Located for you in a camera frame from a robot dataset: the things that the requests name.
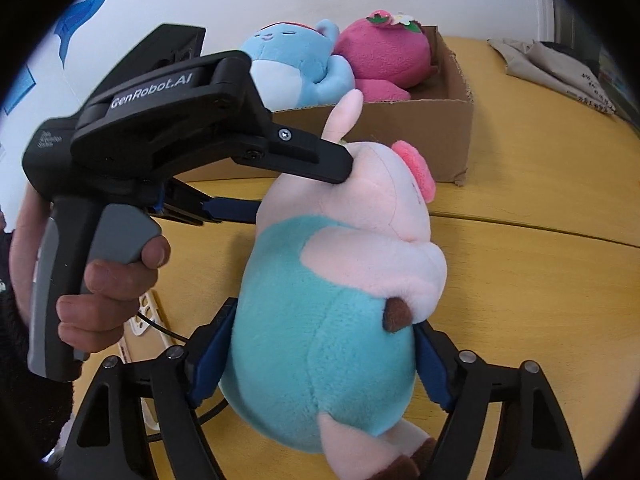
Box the blue cat plush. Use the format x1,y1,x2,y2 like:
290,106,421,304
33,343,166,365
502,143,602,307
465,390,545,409
241,20,355,112

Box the white clear phone case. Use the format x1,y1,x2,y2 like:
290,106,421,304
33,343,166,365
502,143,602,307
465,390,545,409
118,290,170,434

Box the pink strawberry bear plush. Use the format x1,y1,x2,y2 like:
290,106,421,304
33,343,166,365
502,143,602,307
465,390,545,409
334,10,437,103

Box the brown cardboard box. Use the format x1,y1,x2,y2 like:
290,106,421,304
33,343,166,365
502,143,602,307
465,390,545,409
178,26,474,185

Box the pink pig plush teal shorts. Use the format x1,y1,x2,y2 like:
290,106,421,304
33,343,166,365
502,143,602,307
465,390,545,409
218,88,448,480

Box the person left hand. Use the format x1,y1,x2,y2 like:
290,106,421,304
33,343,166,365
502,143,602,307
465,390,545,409
8,184,173,354

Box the grey canvas tote bag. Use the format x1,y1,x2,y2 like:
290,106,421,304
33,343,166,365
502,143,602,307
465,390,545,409
487,38,616,115

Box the black cable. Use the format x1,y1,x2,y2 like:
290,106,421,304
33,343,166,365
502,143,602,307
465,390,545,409
134,311,231,441

